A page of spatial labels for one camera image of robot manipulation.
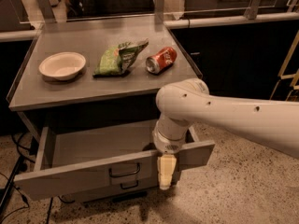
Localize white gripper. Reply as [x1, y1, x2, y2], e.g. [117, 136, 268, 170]
[152, 129, 185, 190]

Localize grey top drawer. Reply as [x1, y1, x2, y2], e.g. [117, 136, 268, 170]
[15, 120, 215, 200]

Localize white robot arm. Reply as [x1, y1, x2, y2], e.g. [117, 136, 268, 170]
[152, 78, 299, 190]

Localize grey drawer cabinet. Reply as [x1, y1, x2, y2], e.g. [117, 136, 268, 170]
[6, 15, 204, 206]

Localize red soda can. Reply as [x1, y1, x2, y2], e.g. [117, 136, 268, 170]
[146, 47, 177, 75]

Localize green chip bag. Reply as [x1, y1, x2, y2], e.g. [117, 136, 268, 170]
[93, 39, 149, 77]

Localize white paper bowl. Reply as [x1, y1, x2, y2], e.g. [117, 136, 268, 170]
[38, 52, 86, 81]

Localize black tripod leg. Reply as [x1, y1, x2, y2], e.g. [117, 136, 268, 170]
[0, 157, 24, 214]

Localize yellow metal frame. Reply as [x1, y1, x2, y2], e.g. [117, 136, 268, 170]
[270, 31, 299, 101]

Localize black floor cables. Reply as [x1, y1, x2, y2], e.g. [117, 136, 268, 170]
[0, 131, 76, 224]

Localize white horizontal rail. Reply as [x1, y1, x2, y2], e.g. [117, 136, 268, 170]
[0, 12, 299, 42]

